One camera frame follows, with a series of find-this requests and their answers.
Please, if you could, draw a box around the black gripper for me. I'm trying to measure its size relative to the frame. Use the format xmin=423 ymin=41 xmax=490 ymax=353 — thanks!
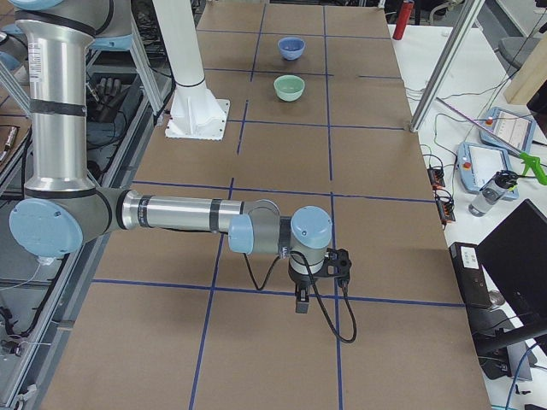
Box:
xmin=288 ymin=265 xmax=316 ymax=313

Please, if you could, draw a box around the blue bowl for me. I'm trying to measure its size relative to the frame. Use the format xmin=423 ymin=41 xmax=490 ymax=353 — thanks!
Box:
xmin=278 ymin=37 xmax=306 ymax=61

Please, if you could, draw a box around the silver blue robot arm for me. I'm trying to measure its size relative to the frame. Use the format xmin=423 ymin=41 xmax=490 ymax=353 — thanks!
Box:
xmin=9 ymin=1 xmax=332 ymax=313

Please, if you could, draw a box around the green bowl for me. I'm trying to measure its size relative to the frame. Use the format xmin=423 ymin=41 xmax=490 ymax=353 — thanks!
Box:
xmin=273 ymin=75 xmax=305 ymax=103

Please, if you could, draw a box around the black computer box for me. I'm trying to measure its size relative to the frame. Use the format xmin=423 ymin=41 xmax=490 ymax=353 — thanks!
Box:
xmin=449 ymin=242 xmax=505 ymax=310

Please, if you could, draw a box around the orange black connector board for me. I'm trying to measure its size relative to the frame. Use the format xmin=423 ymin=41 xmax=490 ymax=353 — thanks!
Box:
xmin=427 ymin=167 xmax=445 ymax=189

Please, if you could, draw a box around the brown paper table cover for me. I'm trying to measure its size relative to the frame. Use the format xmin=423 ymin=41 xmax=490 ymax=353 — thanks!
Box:
xmin=40 ymin=3 xmax=492 ymax=410

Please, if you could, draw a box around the black monitor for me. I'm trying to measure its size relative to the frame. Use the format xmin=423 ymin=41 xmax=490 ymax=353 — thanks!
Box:
xmin=475 ymin=199 xmax=546 ymax=355

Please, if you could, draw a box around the near blue teach pendant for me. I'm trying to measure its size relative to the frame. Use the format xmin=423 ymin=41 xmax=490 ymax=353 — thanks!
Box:
xmin=456 ymin=142 xmax=512 ymax=194

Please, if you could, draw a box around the blue teach pendant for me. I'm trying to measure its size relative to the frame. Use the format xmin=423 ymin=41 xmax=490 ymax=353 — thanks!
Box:
xmin=456 ymin=142 xmax=512 ymax=194
xmin=479 ymin=107 xmax=537 ymax=154

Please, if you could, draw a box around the clear water bottle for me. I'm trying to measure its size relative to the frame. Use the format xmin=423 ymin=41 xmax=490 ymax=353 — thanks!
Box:
xmin=468 ymin=170 xmax=519 ymax=217

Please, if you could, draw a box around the far blue teach pendant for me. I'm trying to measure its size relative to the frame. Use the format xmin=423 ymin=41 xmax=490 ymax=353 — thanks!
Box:
xmin=479 ymin=107 xmax=537 ymax=154

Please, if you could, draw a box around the red cylinder bottle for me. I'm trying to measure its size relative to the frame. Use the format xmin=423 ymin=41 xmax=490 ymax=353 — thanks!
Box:
xmin=392 ymin=0 xmax=415 ymax=40

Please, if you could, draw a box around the wooden board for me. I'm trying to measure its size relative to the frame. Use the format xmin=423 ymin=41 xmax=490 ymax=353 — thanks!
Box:
xmin=503 ymin=35 xmax=547 ymax=105

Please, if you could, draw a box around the grey office chair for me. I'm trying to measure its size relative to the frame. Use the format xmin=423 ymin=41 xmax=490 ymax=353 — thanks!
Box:
xmin=497 ymin=37 xmax=540 ymax=69

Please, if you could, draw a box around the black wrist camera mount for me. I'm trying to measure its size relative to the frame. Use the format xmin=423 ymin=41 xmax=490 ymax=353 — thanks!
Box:
xmin=320 ymin=248 xmax=352 ymax=290

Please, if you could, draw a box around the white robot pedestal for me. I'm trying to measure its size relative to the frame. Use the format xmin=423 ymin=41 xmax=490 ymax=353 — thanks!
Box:
xmin=153 ymin=0 xmax=230 ymax=141

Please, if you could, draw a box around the aluminium side frame rail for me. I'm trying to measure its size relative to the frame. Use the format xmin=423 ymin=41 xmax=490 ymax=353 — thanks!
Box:
xmin=1 ymin=74 xmax=155 ymax=409

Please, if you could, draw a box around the green handled reacher tool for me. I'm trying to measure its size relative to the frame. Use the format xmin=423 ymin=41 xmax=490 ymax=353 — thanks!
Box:
xmin=436 ymin=97 xmax=547 ymax=185

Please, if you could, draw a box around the aluminium frame post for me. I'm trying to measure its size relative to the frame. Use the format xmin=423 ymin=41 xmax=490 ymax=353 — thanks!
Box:
xmin=409 ymin=0 xmax=485 ymax=132

